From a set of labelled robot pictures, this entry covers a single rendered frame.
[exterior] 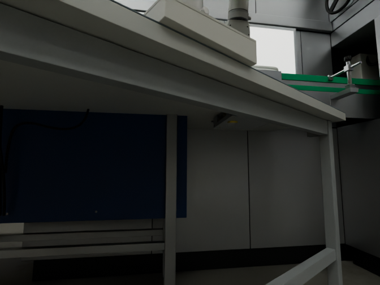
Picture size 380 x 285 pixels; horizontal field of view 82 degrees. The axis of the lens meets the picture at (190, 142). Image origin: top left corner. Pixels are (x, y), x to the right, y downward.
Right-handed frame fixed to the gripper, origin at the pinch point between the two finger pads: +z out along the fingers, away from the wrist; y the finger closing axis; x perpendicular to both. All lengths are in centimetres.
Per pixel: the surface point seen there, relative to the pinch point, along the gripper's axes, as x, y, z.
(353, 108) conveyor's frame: -9, -64, 15
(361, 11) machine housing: -24, -74, -35
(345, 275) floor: 4, -61, 95
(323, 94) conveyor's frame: -11, -48, 9
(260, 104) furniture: 28.8, 0.9, 16.6
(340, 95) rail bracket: -5, -52, 10
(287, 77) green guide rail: -14.1, -30.9, 1.8
